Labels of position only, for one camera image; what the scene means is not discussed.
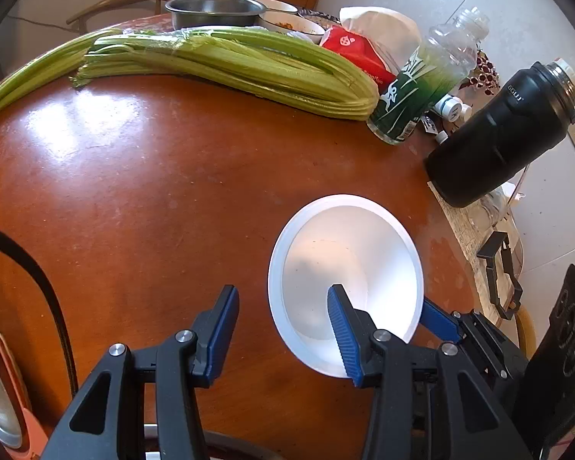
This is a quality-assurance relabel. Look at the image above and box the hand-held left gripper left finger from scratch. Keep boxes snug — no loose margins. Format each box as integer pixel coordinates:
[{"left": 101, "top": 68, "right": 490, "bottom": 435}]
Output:
[{"left": 41, "top": 285, "right": 240, "bottom": 460}]

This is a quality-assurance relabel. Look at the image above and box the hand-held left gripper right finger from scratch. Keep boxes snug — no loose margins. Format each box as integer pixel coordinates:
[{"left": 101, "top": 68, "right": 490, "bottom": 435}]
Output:
[{"left": 327, "top": 284, "right": 523, "bottom": 460}]

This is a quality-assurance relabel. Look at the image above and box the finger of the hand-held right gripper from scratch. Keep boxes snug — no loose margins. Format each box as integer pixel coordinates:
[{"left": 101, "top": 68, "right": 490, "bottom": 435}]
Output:
[{"left": 421, "top": 298, "right": 529, "bottom": 380}]

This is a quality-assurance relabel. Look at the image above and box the black thermos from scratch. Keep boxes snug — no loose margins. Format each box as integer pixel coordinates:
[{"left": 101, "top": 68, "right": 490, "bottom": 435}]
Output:
[{"left": 424, "top": 57, "right": 575, "bottom": 209}]

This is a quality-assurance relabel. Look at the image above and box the green label plastic bottle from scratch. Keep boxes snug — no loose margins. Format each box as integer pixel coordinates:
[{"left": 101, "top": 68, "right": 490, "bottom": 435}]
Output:
[{"left": 367, "top": 8, "right": 491, "bottom": 146}]

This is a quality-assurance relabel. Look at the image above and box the dried berry decoration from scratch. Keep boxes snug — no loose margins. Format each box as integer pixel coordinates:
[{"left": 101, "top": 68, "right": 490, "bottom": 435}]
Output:
[{"left": 464, "top": 50, "right": 502, "bottom": 95}]

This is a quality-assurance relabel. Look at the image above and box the thick celery bunch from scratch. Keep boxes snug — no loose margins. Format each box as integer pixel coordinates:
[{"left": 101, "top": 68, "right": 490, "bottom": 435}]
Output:
[{"left": 69, "top": 26, "right": 380, "bottom": 122}]

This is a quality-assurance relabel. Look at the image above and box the red bag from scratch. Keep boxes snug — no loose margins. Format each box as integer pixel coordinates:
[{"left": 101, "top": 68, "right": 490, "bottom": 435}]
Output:
[{"left": 320, "top": 24, "right": 398, "bottom": 88}]

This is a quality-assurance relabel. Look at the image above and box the white plastic bag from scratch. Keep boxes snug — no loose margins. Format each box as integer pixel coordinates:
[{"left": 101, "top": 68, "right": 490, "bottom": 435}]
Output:
[{"left": 339, "top": 6, "right": 422, "bottom": 74}]

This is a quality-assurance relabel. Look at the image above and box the white bowl with food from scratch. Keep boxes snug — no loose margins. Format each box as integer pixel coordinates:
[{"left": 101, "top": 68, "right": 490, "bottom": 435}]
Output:
[{"left": 259, "top": 12, "right": 327, "bottom": 43}]

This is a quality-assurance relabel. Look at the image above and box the patterned bowl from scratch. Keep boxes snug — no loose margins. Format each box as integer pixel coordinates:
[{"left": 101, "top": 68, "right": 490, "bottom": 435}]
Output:
[{"left": 299, "top": 10, "right": 342, "bottom": 28}]

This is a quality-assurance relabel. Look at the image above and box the steel bowl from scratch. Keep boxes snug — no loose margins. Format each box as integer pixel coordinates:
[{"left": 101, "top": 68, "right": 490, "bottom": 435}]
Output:
[{"left": 165, "top": 0, "right": 268, "bottom": 32}]

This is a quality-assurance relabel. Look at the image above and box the long thin celery bunch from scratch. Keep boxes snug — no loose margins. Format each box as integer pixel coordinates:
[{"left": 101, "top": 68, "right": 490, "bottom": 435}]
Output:
[{"left": 0, "top": 28, "right": 125, "bottom": 126}]

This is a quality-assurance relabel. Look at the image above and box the empty white ceramic bowl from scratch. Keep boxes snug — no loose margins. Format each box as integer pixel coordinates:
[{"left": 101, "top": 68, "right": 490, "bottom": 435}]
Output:
[{"left": 246, "top": 0, "right": 300, "bottom": 16}]

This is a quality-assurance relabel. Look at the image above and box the dark curved wooden chair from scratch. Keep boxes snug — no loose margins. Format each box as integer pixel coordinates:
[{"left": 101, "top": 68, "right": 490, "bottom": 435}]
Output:
[{"left": 66, "top": 0, "right": 172, "bottom": 30}]

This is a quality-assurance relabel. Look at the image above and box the black plastic handle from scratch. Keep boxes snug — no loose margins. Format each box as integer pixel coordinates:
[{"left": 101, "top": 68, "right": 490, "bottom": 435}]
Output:
[{"left": 476, "top": 231, "right": 526, "bottom": 321}]

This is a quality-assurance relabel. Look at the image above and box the black cable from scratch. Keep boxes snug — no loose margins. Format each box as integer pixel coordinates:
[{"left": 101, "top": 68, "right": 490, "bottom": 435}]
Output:
[{"left": 0, "top": 222, "right": 81, "bottom": 399}]

